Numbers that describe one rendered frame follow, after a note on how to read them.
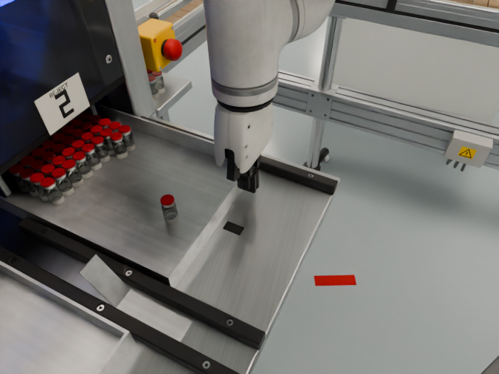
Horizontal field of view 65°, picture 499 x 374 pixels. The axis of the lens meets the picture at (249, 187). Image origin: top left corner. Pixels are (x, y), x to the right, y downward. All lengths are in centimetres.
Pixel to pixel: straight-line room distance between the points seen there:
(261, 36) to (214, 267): 31
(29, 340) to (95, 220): 19
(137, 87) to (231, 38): 37
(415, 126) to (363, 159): 64
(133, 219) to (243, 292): 21
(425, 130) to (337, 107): 32
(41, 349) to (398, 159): 186
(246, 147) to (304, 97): 104
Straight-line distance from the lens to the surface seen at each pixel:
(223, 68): 46
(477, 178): 221
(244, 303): 54
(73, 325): 57
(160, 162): 72
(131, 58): 75
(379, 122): 152
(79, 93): 68
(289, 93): 156
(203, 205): 63
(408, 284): 168
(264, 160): 68
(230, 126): 50
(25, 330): 59
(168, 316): 54
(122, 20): 72
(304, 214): 63
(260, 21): 44
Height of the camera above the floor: 136
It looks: 47 degrees down
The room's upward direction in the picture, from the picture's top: straight up
